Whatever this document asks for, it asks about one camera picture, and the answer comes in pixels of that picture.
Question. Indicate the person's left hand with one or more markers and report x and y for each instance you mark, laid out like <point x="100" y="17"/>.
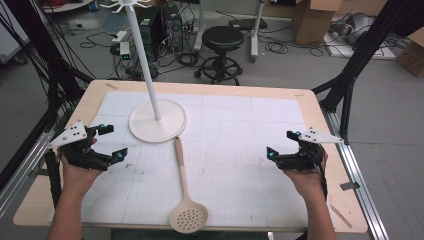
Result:
<point x="76" y="181"/>

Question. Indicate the black flat box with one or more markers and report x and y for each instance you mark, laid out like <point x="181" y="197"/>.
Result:
<point x="246" y="23"/>

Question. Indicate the grey plastic device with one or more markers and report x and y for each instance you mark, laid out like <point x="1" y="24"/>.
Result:
<point x="355" y="28"/>

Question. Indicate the round white table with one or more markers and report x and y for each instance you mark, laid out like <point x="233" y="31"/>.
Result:
<point x="66" y="8"/>

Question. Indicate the small cardboard box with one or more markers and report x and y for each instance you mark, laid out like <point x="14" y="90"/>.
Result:
<point x="413" y="55"/>

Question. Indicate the black round stool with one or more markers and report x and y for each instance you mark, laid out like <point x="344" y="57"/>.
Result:
<point x="222" y="38"/>

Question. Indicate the black metal frame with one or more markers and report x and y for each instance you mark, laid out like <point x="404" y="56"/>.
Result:
<point x="36" y="43"/>
<point x="353" y="66"/>

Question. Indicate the grey tape piece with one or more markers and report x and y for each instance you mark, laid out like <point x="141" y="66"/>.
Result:
<point x="350" y="186"/>

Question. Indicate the white floor board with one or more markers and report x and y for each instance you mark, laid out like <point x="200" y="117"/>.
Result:
<point x="383" y="51"/>

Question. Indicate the black computer tower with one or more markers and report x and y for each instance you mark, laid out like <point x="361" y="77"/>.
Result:
<point x="173" y="28"/>
<point x="151" y="30"/>

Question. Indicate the tall cardboard box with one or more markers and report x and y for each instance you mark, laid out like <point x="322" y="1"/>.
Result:
<point x="313" y="20"/>

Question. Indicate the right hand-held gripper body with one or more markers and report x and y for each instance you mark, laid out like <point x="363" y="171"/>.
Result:
<point x="320" y="137"/>

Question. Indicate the white utensil rack stand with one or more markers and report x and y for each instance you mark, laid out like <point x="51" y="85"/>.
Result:
<point x="156" y="128"/>

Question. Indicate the white grid mat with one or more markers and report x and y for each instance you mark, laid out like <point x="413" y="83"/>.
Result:
<point x="233" y="160"/>

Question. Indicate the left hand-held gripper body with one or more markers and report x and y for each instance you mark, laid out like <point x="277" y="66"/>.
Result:
<point x="75" y="133"/>

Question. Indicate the aluminium rail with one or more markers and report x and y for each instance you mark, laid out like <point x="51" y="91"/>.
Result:
<point x="356" y="170"/>
<point x="23" y="166"/>

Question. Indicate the thin wooden stick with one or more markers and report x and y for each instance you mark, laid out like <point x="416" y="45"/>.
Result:
<point x="340" y="216"/>

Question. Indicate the beige slotted spoon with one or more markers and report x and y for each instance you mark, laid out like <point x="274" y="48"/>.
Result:
<point x="181" y="166"/>

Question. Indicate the person's right hand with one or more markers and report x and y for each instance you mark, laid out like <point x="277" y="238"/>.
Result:
<point x="308" y="185"/>

